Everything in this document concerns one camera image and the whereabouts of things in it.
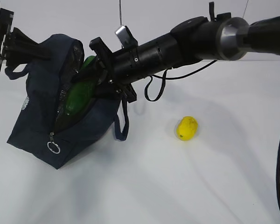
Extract green cucumber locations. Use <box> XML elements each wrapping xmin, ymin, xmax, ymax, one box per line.
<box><xmin>64</xmin><ymin>56</ymin><xmax>97</xmax><ymax>117</ymax></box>

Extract yellow lemon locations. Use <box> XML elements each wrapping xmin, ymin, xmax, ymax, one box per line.
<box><xmin>176</xmin><ymin>116</ymin><xmax>198</xmax><ymax>141</ymax></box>

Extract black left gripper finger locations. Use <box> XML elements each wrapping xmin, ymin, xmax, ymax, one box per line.
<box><xmin>10</xmin><ymin>28</ymin><xmax>51</xmax><ymax>56</ymax></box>
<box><xmin>7</xmin><ymin>52</ymin><xmax>50</xmax><ymax>65</ymax></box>

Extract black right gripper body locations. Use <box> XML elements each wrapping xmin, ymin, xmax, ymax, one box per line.
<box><xmin>89</xmin><ymin>37</ymin><xmax>140</xmax><ymax>103</ymax></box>

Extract navy insulated lunch bag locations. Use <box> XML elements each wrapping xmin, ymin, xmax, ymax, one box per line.
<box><xmin>5</xmin><ymin>34</ymin><xmax>129</xmax><ymax>169</ymax></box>

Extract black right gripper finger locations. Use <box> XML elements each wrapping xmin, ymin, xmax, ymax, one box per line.
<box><xmin>93</xmin><ymin>82</ymin><xmax>123</xmax><ymax>99</ymax></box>
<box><xmin>71</xmin><ymin>59</ymin><xmax>107</xmax><ymax>83</ymax></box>

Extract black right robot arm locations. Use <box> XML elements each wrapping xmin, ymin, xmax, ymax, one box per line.
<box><xmin>72</xmin><ymin>2</ymin><xmax>280</xmax><ymax>102</ymax></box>

